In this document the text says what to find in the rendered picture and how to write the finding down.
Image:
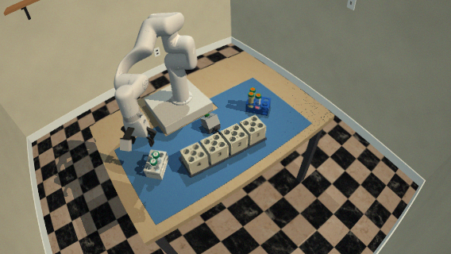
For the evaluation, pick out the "blue flat mat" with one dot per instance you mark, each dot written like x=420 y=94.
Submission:
x=177 y=190

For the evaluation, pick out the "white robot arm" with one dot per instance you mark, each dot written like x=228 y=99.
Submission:
x=157 y=25

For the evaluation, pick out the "blue tube rack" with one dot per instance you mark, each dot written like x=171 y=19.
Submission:
x=262 y=109

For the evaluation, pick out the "green-capped sample tube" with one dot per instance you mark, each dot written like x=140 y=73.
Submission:
x=251 y=97
x=258 y=98

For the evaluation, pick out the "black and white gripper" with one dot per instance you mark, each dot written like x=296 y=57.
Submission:
x=141 y=129

